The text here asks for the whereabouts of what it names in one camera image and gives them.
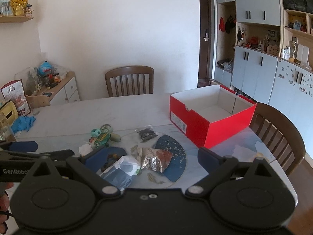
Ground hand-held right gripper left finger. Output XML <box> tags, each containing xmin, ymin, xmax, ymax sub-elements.
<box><xmin>21</xmin><ymin>148</ymin><xmax>121</xmax><ymax>197</ymax></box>

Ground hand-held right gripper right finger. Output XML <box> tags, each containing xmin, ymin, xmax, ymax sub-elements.
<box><xmin>186</xmin><ymin>147</ymin><xmax>282</xmax><ymax>197</ymax></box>

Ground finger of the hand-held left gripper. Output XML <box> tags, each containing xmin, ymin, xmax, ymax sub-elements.
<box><xmin>0</xmin><ymin>150</ymin><xmax>75</xmax><ymax>161</ymax></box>
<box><xmin>0</xmin><ymin>141</ymin><xmax>38</xmax><ymax>152</ymax></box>

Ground white tissue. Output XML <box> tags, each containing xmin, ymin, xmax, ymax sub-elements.
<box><xmin>79</xmin><ymin>144</ymin><xmax>93</xmax><ymax>156</ymax></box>

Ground green printed packet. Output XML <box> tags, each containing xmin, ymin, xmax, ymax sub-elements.
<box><xmin>88</xmin><ymin>124</ymin><xmax>113</xmax><ymax>150</ymax></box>

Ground red shoe box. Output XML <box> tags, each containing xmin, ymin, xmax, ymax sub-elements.
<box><xmin>169</xmin><ymin>84</ymin><xmax>257</xmax><ymax>149</ymax></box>

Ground white plastic bag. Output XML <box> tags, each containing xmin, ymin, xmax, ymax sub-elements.
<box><xmin>96</xmin><ymin>155</ymin><xmax>141</xmax><ymax>191</ymax></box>

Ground silver foil packet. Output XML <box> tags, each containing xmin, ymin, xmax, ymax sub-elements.
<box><xmin>137</xmin><ymin>147</ymin><xmax>174</xmax><ymax>174</ymax></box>

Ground person's left hand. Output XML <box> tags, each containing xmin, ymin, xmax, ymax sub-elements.
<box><xmin>0</xmin><ymin>183</ymin><xmax>14</xmax><ymax>235</ymax></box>

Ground yellow tissue box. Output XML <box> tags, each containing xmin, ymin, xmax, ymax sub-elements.
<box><xmin>0</xmin><ymin>100</ymin><xmax>19</xmax><ymax>128</ymax></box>

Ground blue printed table mat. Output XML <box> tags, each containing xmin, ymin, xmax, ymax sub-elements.
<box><xmin>81</xmin><ymin>127</ymin><xmax>278</xmax><ymax>189</ymax></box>

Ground wooden holder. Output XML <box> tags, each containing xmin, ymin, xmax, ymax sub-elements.
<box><xmin>25</xmin><ymin>93</ymin><xmax>51</xmax><ymax>108</ymax></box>

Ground red white paper bag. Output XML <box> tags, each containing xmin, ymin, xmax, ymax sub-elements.
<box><xmin>1</xmin><ymin>79</ymin><xmax>32</xmax><ymax>117</ymax></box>

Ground bag of black screws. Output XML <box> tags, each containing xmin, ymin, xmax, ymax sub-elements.
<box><xmin>137</xmin><ymin>126</ymin><xmax>158</xmax><ymax>143</ymax></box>

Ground plant in clear wrap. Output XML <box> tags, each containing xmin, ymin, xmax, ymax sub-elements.
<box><xmin>15</xmin><ymin>66</ymin><xmax>41</xmax><ymax>96</ymax></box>

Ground row of shoes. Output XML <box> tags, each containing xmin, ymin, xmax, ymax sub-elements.
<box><xmin>231</xmin><ymin>88</ymin><xmax>256</xmax><ymax>101</ymax></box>

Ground white sideboard cabinet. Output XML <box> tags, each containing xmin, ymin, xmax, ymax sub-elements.
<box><xmin>26</xmin><ymin>71</ymin><xmax>81</xmax><ymax>107</ymax></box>

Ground blue globe toy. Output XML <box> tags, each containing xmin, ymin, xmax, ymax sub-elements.
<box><xmin>38</xmin><ymin>61</ymin><xmax>53</xmax><ymax>75</ymax></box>

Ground clear crumpled plastic bag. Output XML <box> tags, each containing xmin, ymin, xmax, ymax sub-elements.
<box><xmin>57</xmin><ymin>65</ymin><xmax>69</xmax><ymax>79</ymax></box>

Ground wooden chair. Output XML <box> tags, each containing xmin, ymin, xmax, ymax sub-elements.
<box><xmin>105</xmin><ymin>66</ymin><xmax>154</xmax><ymax>98</ymax></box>
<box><xmin>248</xmin><ymin>102</ymin><xmax>306</xmax><ymax>177</ymax></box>

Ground small door stickers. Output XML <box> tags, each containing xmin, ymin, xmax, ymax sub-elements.
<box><xmin>279</xmin><ymin>66</ymin><xmax>313</xmax><ymax>95</ymax></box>

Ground brown door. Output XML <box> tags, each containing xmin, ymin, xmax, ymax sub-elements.
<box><xmin>199</xmin><ymin>0</ymin><xmax>217</xmax><ymax>79</ymax></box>

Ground gold ornament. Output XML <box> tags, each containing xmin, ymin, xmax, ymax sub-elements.
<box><xmin>11</xmin><ymin>0</ymin><xmax>30</xmax><ymax>16</ymax></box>

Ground grey blue cupboard unit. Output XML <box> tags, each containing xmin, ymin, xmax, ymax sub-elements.
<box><xmin>214</xmin><ymin>0</ymin><xmax>313</xmax><ymax>118</ymax></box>

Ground wooden wall shelf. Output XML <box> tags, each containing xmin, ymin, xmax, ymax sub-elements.
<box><xmin>0</xmin><ymin>15</ymin><xmax>34</xmax><ymax>24</ymax></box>

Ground photo frame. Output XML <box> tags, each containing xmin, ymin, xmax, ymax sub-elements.
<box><xmin>0</xmin><ymin>0</ymin><xmax>13</xmax><ymax>15</ymax></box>

